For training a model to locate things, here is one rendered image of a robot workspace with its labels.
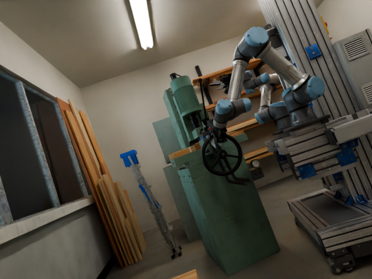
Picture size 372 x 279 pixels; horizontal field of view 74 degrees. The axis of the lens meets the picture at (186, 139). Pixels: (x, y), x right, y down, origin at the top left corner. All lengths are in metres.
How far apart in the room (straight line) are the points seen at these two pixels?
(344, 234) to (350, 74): 0.96
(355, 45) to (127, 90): 3.52
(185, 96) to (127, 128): 2.52
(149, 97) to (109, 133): 0.92
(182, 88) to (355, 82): 1.16
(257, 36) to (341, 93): 0.73
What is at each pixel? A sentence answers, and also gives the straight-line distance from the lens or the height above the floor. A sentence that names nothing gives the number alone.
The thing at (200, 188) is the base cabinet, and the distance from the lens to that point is 1.81.
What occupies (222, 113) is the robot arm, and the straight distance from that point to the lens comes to 1.23.
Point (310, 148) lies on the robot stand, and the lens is 1.60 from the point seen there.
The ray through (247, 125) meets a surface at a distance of 3.93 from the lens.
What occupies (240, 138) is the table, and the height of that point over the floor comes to 0.87.
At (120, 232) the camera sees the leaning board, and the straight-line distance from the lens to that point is 2.98.
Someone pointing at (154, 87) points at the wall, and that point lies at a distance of 4.50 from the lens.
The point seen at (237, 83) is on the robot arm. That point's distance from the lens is 1.46.
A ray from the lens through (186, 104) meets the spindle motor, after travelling 1.96.
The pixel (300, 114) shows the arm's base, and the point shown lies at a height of 0.87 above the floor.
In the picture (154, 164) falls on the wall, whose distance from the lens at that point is 4.27.
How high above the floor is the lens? 0.84
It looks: 5 degrees up
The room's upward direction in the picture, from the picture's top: 20 degrees counter-clockwise
